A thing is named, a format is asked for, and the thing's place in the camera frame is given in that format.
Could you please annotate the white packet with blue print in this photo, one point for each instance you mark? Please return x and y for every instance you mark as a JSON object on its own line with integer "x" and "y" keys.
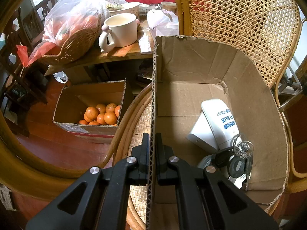
{"x": 215, "y": 115}

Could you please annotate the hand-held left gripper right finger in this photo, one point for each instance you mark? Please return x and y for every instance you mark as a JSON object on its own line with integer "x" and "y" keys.
{"x": 159, "y": 153}

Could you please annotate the cardboard box with oranges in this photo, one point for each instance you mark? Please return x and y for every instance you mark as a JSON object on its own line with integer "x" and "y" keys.
{"x": 96, "y": 88}

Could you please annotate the rattan cane chair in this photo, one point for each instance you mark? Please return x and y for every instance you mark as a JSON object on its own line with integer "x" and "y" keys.
{"x": 239, "y": 16}

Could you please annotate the woven wicker basket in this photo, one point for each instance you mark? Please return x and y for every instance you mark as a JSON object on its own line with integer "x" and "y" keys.
{"x": 72, "y": 48}

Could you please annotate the dark carved wooden chair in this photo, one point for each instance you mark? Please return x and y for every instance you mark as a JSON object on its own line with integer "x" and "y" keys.
{"x": 45, "y": 9}
{"x": 14, "y": 43}

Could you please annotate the red plastic bag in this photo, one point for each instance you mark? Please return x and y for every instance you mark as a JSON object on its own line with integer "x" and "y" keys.
{"x": 24, "y": 55}

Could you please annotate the cream ceramic mug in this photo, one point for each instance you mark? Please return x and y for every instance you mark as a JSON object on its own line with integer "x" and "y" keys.
{"x": 122, "y": 31}

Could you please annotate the brown cardboard box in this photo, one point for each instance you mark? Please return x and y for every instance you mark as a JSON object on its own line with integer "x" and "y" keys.
{"x": 191, "y": 64}

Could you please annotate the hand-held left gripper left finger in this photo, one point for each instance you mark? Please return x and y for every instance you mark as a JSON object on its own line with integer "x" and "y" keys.
{"x": 145, "y": 148}

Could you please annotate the clear plastic bag of oranges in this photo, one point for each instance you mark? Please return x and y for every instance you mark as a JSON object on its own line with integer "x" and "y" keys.
{"x": 72, "y": 14}

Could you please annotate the clear snack jar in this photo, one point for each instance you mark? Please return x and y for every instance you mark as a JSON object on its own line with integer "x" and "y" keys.
{"x": 168, "y": 6}

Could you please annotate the wooden table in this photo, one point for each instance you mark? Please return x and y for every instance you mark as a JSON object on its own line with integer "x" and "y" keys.
{"x": 120, "y": 52}

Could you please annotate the bunch of keys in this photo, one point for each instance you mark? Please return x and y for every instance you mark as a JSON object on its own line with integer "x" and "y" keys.
{"x": 237, "y": 166}

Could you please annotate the pile of oranges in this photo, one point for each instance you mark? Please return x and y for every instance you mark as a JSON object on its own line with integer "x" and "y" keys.
{"x": 108, "y": 117}

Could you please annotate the small white plastic bag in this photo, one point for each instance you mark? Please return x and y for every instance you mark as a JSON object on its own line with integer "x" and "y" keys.
{"x": 60, "y": 76}

